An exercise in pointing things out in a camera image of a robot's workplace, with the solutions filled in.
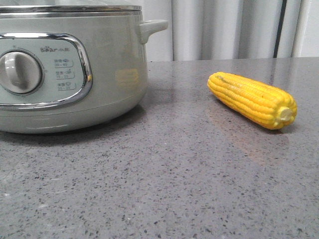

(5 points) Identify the yellow corn cob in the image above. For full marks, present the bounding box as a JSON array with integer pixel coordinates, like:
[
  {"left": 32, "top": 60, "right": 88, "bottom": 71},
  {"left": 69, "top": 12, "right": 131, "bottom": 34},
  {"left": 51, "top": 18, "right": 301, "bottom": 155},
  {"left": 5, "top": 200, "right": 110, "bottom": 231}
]
[{"left": 207, "top": 72, "right": 298, "bottom": 130}]

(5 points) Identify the glass pot lid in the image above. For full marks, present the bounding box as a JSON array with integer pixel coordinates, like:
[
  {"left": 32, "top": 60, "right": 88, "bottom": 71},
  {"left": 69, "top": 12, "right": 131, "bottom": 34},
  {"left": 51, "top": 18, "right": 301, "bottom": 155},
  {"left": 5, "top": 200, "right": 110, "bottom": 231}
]
[{"left": 0, "top": 0, "right": 142, "bottom": 13}]

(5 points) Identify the pale green electric cooking pot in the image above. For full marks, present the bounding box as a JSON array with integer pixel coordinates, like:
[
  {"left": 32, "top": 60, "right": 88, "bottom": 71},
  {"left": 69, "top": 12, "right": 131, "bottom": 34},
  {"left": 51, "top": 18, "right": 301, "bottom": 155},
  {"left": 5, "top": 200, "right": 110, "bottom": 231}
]
[{"left": 0, "top": 10, "right": 168, "bottom": 133}]

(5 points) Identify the white pleated curtain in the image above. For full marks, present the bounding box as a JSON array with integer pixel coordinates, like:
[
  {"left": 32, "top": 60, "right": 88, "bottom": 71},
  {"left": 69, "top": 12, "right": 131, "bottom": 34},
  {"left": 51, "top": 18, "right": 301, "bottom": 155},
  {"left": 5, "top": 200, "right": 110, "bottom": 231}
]
[{"left": 135, "top": 0, "right": 319, "bottom": 61}]

